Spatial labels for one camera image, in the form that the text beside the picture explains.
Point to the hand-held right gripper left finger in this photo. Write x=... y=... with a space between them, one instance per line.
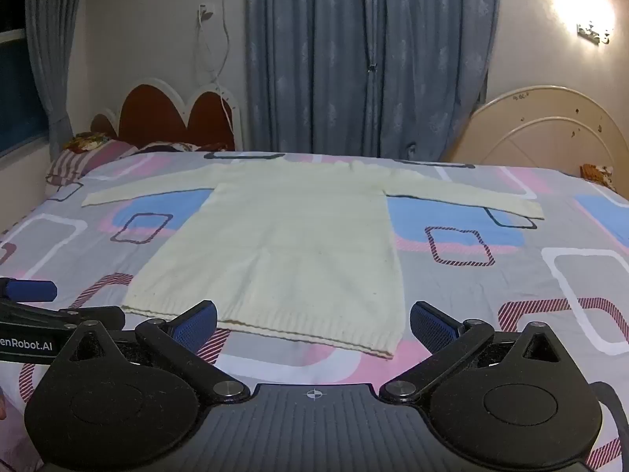
x=196 y=328

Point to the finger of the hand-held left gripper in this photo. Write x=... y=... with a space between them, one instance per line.
x=29 y=290
x=93 y=315

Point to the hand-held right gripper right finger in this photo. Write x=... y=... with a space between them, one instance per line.
x=435 y=328

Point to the cream knitted sweater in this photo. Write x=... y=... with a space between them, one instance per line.
x=275 y=255

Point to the patterned pink blue bedsheet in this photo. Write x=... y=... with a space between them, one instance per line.
x=491 y=275

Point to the striped pink pillow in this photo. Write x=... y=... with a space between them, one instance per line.
x=83 y=162

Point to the floral red yellow cloth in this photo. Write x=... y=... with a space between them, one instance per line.
x=86 y=141

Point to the dark floral blanket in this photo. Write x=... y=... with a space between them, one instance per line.
x=172 y=147

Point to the dark window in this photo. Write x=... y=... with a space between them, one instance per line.
x=19 y=83

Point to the red white-trimmed headboard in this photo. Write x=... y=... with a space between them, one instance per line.
x=152 y=113

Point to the cream arched bed board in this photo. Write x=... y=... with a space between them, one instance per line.
x=540 y=132

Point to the orange patterned cloth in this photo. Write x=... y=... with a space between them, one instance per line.
x=597 y=175

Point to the narrow blue curtain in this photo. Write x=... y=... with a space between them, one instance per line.
x=51 y=34

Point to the wide blue curtain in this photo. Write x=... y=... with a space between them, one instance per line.
x=334 y=59

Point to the white wall socket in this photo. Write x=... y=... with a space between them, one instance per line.
x=206 y=12

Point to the glowing wall lamp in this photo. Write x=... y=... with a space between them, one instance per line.
x=593 y=33

